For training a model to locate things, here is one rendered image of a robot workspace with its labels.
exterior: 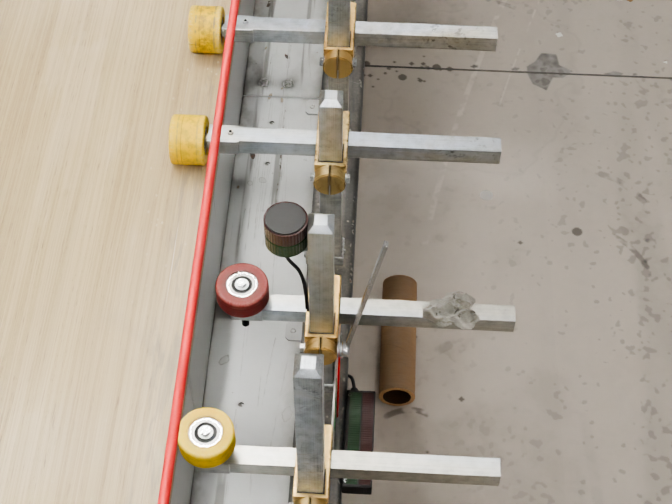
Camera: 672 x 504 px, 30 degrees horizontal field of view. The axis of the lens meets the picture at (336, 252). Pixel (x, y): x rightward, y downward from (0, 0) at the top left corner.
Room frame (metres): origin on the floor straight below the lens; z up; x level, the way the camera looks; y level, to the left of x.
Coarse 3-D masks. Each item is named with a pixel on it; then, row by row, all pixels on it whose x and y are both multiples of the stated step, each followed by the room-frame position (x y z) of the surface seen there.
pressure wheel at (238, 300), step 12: (240, 264) 1.10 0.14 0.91; (228, 276) 1.08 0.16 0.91; (240, 276) 1.08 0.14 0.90; (252, 276) 1.08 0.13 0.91; (264, 276) 1.08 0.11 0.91; (216, 288) 1.06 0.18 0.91; (228, 288) 1.06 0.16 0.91; (240, 288) 1.06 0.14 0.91; (252, 288) 1.06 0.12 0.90; (264, 288) 1.06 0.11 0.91; (228, 300) 1.03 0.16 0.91; (240, 300) 1.03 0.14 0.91; (252, 300) 1.03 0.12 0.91; (264, 300) 1.04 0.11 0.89; (228, 312) 1.03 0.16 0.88; (240, 312) 1.02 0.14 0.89; (252, 312) 1.03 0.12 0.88
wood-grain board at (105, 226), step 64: (0, 0) 1.68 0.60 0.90; (64, 0) 1.68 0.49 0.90; (128, 0) 1.68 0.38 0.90; (192, 0) 1.68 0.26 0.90; (0, 64) 1.52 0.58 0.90; (64, 64) 1.52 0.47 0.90; (128, 64) 1.52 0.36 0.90; (192, 64) 1.52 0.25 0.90; (0, 128) 1.37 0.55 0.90; (64, 128) 1.38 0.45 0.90; (128, 128) 1.38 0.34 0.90; (0, 192) 1.24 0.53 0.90; (64, 192) 1.24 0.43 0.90; (128, 192) 1.24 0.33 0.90; (192, 192) 1.24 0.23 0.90; (0, 256) 1.11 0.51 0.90; (64, 256) 1.12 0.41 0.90; (128, 256) 1.12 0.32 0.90; (192, 256) 1.12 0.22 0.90; (0, 320) 1.00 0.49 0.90; (64, 320) 1.00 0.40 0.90; (128, 320) 1.00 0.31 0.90; (0, 384) 0.89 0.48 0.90; (64, 384) 0.89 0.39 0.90; (128, 384) 0.89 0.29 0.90; (0, 448) 0.79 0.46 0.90; (64, 448) 0.79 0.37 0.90; (128, 448) 0.79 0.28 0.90
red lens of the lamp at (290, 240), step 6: (264, 216) 1.02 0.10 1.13; (306, 216) 1.02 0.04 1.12; (264, 222) 1.01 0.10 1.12; (306, 222) 1.01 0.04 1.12; (264, 228) 1.01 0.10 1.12; (306, 228) 1.01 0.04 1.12; (270, 234) 1.00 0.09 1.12; (276, 234) 0.99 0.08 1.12; (294, 234) 0.99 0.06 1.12; (300, 234) 1.00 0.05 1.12; (306, 234) 1.01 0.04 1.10; (270, 240) 1.00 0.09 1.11; (276, 240) 0.99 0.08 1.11; (282, 240) 0.99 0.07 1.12; (288, 240) 0.99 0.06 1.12; (294, 240) 0.99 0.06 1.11; (300, 240) 1.00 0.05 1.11; (288, 246) 0.99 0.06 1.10
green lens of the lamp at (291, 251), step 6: (264, 234) 1.01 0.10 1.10; (306, 240) 1.01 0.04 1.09; (270, 246) 1.00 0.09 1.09; (276, 246) 0.99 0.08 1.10; (294, 246) 0.99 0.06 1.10; (300, 246) 1.00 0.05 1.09; (306, 246) 1.01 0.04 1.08; (276, 252) 0.99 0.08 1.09; (282, 252) 0.99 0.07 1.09; (288, 252) 0.99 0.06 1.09; (294, 252) 0.99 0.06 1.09; (300, 252) 1.00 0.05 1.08
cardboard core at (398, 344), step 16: (384, 288) 1.64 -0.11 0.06; (400, 288) 1.62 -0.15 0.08; (416, 288) 1.64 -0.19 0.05; (384, 336) 1.50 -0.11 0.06; (400, 336) 1.49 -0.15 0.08; (384, 352) 1.46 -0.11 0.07; (400, 352) 1.45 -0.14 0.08; (384, 368) 1.42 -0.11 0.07; (400, 368) 1.41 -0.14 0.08; (384, 384) 1.37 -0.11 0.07; (400, 384) 1.37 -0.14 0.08; (384, 400) 1.36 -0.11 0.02; (400, 400) 1.37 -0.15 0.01
